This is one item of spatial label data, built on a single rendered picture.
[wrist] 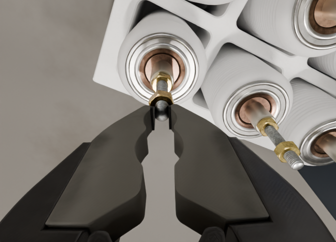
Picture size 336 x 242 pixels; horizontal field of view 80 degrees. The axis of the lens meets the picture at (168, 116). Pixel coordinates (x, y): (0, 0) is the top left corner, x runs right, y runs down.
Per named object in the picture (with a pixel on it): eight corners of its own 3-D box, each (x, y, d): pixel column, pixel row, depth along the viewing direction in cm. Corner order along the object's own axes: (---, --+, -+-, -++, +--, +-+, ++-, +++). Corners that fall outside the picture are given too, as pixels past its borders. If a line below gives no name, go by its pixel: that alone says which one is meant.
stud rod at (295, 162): (264, 112, 22) (306, 161, 16) (263, 120, 23) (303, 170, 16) (255, 113, 22) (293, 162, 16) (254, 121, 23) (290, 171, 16)
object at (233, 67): (245, 35, 36) (306, 65, 21) (241, 85, 41) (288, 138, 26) (192, 42, 37) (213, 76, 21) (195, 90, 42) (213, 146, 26)
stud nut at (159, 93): (146, 108, 15) (145, 113, 15) (151, 87, 14) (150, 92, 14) (171, 113, 16) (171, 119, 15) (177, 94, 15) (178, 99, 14)
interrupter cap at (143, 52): (213, 58, 21) (214, 59, 20) (173, 113, 24) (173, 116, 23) (147, 15, 18) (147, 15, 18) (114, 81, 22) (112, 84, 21)
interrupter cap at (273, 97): (292, 75, 22) (296, 77, 21) (280, 131, 26) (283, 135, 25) (222, 83, 22) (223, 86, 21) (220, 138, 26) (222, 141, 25)
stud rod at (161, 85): (156, 79, 20) (152, 120, 13) (158, 70, 19) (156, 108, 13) (165, 82, 20) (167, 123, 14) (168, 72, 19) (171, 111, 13)
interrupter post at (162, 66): (178, 66, 21) (180, 77, 18) (166, 85, 22) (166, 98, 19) (158, 54, 20) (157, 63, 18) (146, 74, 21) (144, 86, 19)
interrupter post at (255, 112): (265, 99, 23) (279, 114, 20) (262, 117, 24) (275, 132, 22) (244, 101, 23) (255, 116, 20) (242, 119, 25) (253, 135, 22)
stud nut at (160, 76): (149, 88, 19) (148, 92, 18) (153, 70, 18) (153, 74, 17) (170, 93, 19) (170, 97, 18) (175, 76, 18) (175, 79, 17)
